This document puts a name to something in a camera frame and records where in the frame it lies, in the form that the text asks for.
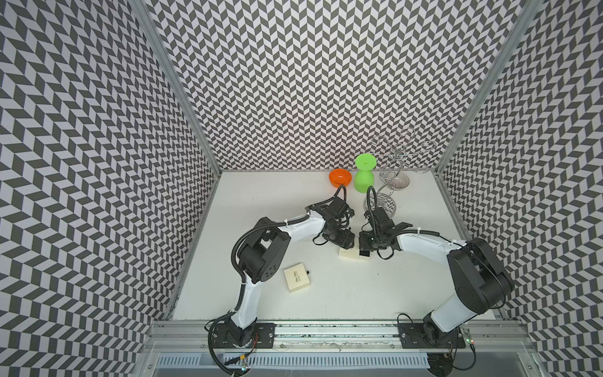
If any cream jewelry box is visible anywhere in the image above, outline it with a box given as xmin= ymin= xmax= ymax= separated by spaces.
xmin=284 ymin=262 xmax=310 ymax=292
xmin=339 ymin=248 xmax=371 ymax=261

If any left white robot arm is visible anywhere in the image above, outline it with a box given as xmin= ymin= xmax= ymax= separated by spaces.
xmin=208 ymin=185 xmax=355 ymax=331

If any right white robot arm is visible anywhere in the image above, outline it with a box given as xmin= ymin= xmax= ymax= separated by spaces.
xmin=359 ymin=186 xmax=514 ymax=348

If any silver jewelry stand front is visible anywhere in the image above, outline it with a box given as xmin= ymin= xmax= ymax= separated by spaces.
xmin=371 ymin=168 xmax=397 ymax=218

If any orange bowl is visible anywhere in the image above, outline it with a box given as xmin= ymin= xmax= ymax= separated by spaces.
xmin=328 ymin=168 xmax=353 ymax=188

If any green plastic stand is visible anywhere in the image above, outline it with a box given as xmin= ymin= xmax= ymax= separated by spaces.
xmin=354 ymin=153 xmax=377 ymax=193

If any silver wire jewelry tree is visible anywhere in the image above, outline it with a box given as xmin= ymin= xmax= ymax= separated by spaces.
xmin=372 ymin=136 xmax=436 ymax=196

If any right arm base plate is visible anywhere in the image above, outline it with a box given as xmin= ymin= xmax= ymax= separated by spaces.
xmin=398 ymin=323 xmax=466 ymax=350

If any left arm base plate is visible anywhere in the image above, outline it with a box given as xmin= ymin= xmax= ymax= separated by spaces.
xmin=209 ymin=322 xmax=276 ymax=349

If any aluminium mounting rail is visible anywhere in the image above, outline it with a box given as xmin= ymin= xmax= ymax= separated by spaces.
xmin=141 ymin=319 xmax=536 ymax=353

